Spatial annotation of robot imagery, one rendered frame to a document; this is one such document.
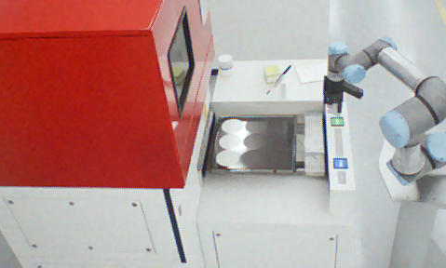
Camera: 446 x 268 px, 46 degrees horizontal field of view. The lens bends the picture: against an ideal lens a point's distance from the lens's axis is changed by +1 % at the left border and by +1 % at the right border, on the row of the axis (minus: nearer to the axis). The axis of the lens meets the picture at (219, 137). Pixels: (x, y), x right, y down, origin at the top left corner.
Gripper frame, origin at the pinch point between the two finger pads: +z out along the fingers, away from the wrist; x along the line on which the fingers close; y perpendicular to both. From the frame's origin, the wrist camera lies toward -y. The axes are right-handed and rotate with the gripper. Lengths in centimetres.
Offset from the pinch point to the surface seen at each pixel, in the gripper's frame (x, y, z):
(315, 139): 2.2, 10.1, 12.0
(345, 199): 40.1, -0.8, 9.5
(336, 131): 5.9, 1.2, 4.4
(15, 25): 62, 92, -82
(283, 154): 14.7, 23.7, 10.1
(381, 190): -49, -32, 100
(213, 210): 40, 52, 18
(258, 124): -6.0, 35.9, 10.1
